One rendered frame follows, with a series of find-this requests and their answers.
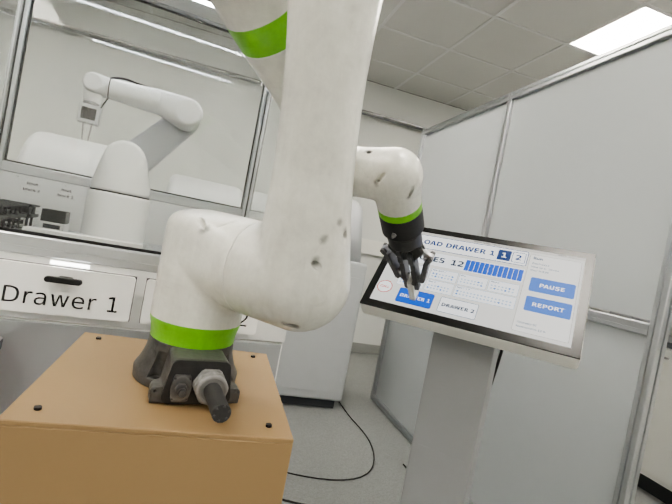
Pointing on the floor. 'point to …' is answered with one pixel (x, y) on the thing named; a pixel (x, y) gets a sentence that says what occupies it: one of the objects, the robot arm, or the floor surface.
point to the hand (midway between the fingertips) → (412, 287)
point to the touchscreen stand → (449, 422)
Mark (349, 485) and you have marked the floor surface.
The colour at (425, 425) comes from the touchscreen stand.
